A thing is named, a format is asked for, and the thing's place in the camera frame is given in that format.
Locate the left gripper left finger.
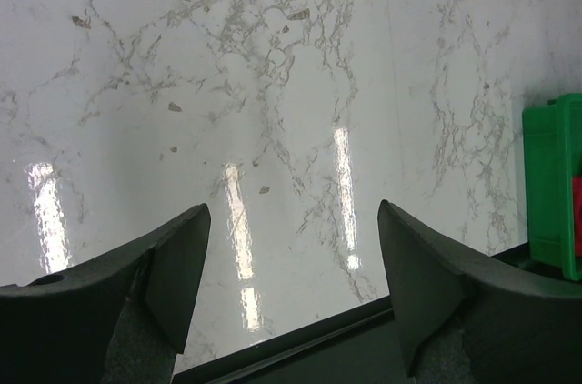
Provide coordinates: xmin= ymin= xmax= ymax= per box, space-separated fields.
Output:
xmin=1 ymin=204 xmax=211 ymax=383

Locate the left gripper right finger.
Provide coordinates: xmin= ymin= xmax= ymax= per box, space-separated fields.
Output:
xmin=377 ymin=200 xmax=581 ymax=383

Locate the crimson t shirt in bin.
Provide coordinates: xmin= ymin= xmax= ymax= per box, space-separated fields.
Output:
xmin=572 ymin=177 xmax=582 ymax=237

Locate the green plastic bin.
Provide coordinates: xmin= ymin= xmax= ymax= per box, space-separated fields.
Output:
xmin=522 ymin=93 xmax=581 ymax=281

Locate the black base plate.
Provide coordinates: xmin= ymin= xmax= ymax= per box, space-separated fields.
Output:
xmin=176 ymin=248 xmax=580 ymax=383

